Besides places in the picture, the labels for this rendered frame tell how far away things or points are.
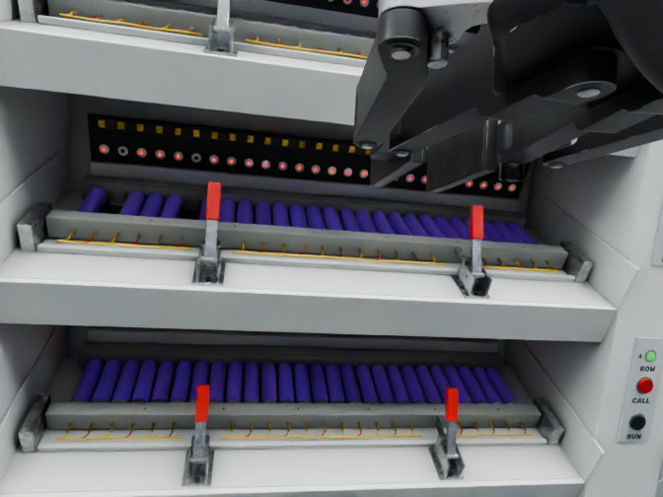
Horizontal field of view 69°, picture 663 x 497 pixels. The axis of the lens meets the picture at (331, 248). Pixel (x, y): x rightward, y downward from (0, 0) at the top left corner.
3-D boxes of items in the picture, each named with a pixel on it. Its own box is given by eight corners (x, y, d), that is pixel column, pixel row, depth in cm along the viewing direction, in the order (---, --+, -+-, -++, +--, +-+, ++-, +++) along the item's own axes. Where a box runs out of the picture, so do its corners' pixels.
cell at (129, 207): (128, 189, 55) (114, 214, 49) (145, 191, 55) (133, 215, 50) (129, 204, 56) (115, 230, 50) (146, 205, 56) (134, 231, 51)
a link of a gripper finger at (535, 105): (634, 92, 12) (590, 80, 11) (406, 174, 22) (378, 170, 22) (638, -68, 12) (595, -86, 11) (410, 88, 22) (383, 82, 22)
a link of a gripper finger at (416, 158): (426, 163, 22) (410, 161, 22) (381, 188, 29) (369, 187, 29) (429, 99, 22) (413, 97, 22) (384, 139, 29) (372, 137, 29)
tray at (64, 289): (602, 342, 53) (639, 269, 49) (-7, 323, 42) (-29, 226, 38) (517, 252, 71) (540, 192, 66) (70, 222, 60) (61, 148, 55)
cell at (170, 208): (182, 194, 56) (174, 218, 50) (182, 208, 57) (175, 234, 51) (165, 192, 56) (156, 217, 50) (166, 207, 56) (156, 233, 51)
